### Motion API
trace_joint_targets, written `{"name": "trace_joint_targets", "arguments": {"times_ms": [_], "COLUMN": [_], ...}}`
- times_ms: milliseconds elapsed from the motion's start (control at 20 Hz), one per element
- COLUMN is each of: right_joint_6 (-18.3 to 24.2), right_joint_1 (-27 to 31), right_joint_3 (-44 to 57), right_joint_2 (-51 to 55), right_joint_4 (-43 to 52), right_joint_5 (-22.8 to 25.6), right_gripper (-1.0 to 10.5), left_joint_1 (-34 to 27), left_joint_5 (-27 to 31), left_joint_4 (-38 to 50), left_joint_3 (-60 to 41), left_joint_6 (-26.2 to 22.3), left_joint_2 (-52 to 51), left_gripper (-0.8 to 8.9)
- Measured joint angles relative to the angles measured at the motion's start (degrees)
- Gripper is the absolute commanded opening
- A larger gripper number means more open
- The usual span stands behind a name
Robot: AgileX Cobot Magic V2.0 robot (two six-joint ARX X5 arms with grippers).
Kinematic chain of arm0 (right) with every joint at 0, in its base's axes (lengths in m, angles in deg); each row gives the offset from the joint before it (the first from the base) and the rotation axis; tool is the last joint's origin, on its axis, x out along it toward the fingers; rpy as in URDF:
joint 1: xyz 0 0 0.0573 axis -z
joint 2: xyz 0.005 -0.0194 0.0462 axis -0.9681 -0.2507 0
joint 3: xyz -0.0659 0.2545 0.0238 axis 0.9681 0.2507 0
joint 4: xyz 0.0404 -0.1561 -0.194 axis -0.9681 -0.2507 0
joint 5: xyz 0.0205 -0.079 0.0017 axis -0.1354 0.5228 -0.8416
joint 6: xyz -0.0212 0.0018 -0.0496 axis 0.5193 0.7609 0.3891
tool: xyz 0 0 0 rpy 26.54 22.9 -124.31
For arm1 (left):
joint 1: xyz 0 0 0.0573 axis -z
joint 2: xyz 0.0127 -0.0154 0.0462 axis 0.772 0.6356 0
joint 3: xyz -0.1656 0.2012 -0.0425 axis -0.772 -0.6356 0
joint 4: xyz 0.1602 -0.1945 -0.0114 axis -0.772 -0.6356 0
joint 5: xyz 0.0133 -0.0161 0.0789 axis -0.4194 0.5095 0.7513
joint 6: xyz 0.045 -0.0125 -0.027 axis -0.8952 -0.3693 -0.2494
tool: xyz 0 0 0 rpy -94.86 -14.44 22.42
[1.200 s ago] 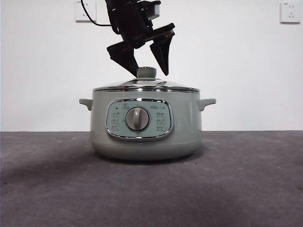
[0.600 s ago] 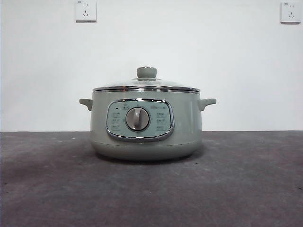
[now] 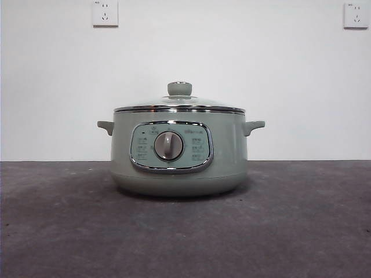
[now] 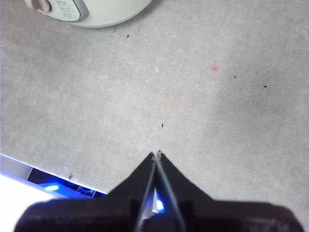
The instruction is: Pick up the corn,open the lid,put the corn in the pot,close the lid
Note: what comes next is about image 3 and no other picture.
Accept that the pale green electric pot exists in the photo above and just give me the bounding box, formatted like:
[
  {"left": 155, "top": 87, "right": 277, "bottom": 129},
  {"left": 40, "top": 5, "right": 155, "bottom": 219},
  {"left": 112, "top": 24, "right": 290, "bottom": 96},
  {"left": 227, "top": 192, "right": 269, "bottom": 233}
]
[{"left": 97, "top": 109, "right": 266, "bottom": 198}]

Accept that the glass lid with green knob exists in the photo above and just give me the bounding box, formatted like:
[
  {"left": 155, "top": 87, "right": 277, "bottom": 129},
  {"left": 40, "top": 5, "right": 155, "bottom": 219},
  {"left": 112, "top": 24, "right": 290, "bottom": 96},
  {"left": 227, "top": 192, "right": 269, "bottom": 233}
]
[{"left": 112, "top": 81, "right": 243, "bottom": 114}]

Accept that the white wall socket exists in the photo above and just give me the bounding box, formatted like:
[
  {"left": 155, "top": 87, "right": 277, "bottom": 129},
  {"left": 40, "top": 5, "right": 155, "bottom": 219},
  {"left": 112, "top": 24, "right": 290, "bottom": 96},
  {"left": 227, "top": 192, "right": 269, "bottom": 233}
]
[
  {"left": 343, "top": 2, "right": 370, "bottom": 30},
  {"left": 92, "top": 0, "right": 119, "bottom": 28}
]

